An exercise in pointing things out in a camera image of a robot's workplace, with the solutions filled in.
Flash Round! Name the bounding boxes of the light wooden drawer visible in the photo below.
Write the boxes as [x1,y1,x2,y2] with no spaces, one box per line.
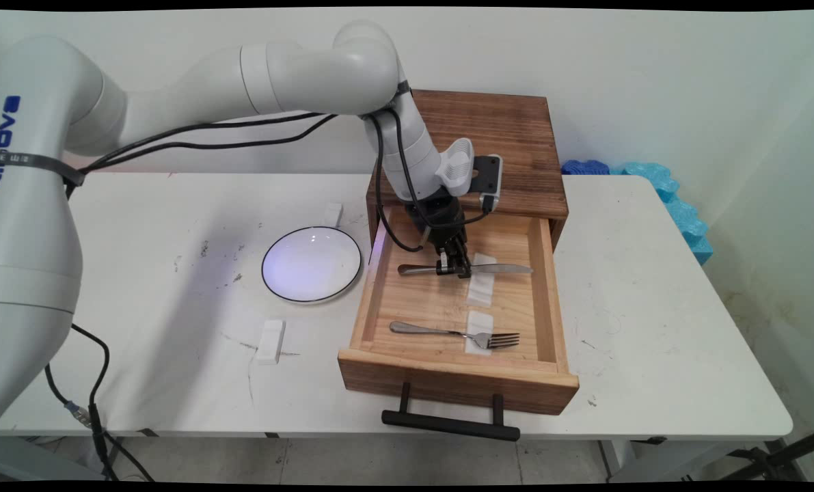
[338,205,580,416]

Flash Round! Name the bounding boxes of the light blue foam piece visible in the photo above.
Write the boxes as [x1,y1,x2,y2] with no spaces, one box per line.
[612,162,714,266]

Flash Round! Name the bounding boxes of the large white cutlery rest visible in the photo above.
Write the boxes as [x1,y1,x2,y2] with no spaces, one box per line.
[255,319,286,363]

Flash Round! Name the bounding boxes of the flat white cutlery rest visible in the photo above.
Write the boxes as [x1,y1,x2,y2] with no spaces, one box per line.
[465,311,495,355]

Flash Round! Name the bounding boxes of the white plate with black rim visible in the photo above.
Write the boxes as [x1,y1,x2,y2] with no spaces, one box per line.
[261,226,364,303]

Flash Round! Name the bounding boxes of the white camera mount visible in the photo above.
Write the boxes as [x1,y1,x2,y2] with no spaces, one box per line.
[437,138,476,195]

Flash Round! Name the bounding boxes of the black cable with connector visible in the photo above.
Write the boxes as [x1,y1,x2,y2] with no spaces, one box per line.
[44,323,154,482]

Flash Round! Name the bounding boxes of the grey strap on arm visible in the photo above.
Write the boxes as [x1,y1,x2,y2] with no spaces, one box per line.
[0,150,86,187]

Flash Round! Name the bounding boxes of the black drawer handle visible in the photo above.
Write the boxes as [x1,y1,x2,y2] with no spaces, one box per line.
[381,383,521,441]

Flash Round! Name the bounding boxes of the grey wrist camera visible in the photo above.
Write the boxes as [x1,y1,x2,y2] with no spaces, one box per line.
[473,154,503,212]

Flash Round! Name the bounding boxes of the dark wooden drawer cabinet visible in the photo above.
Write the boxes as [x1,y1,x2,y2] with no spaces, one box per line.
[366,89,569,250]

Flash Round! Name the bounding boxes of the black stand legs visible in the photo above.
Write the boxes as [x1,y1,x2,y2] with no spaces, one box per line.
[721,429,814,481]

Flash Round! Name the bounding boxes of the silver table knife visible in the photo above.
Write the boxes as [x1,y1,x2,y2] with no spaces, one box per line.
[398,263,534,277]

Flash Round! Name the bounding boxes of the white table leg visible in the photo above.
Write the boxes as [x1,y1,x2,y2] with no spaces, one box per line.
[598,439,636,479]

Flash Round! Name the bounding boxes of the silver fork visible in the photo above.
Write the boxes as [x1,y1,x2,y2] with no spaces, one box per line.
[390,321,521,351]

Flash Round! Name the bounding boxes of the white cutlery rest with dent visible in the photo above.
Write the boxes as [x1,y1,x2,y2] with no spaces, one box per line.
[466,252,498,306]

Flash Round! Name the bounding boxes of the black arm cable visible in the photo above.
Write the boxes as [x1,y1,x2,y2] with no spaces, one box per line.
[65,109,496,230]
[65,109,428,254]

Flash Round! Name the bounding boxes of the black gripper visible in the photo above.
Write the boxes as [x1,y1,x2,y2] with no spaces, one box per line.
[407,195,473,279]

